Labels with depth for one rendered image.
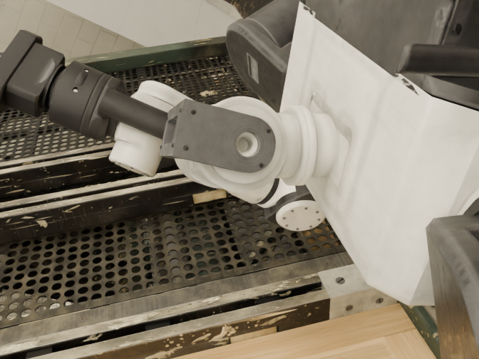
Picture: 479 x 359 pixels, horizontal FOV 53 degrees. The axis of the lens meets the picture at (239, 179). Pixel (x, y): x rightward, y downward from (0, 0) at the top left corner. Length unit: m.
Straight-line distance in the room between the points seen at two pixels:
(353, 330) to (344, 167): 0.53
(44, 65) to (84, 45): 5.31
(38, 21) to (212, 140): 5.68
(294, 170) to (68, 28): 5.63
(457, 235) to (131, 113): 0.44
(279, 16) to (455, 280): 0.39
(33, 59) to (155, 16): 3.74
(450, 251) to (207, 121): 0.15
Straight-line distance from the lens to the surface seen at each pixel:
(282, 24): 0.54
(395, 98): 0.30
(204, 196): 1.13
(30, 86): 0.66
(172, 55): 2.00
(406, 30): 0.30
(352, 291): 0.83
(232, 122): 0.30
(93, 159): 1.27
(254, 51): 0.53
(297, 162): 0.36
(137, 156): 0.64
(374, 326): 0.86
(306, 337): 0.84
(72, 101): 0.64
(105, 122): 0.64
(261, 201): 0.75
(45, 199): 1.16
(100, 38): 5.95
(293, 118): 0.36
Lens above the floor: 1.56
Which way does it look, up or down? 26 degrees down
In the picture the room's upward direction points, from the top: 70 degrees counter-clockwise
